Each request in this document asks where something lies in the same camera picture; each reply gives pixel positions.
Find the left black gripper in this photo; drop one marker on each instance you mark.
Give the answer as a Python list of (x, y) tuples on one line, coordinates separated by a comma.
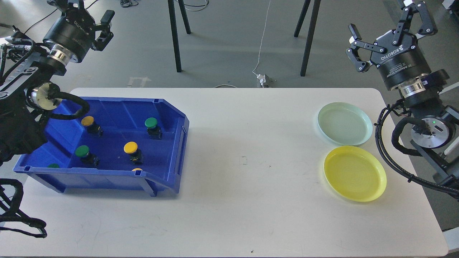
[(72, 29)]

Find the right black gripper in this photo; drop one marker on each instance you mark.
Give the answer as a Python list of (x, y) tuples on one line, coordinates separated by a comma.
[(400, 62)]

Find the green button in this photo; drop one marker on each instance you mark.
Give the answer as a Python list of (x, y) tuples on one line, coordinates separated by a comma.
[(86, 156), (153, 129)]

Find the yellow button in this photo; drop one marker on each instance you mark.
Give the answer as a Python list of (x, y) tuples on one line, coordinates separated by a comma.
[(91, 126), (135, 154)]

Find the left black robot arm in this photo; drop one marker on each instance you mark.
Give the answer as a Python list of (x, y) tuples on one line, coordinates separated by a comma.
[(28, 97)]

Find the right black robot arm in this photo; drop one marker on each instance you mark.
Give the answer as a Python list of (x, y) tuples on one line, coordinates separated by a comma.
[(428, 128)]

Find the light green plate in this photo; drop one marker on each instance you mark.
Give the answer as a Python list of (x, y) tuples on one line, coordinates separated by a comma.
[(344, 124)]

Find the yellow plate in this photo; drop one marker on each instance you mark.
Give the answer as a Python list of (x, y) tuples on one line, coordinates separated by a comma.
[(355, 174)]

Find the black stand leg left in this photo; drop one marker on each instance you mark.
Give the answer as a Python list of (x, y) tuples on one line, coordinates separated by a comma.
[(174, 31)]

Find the black stand leg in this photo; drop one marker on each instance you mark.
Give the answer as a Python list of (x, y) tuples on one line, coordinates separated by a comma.
[(311, 30), (174, 31)]

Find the black stand leg right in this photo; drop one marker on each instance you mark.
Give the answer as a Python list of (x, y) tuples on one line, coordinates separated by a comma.
[(311, 30)]

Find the blue plastic storage bin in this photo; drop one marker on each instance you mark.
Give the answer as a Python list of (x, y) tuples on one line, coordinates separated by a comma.
[(122, 121)]

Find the white power adapter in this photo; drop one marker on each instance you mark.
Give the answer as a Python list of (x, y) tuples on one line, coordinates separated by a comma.
[(264, 81)]

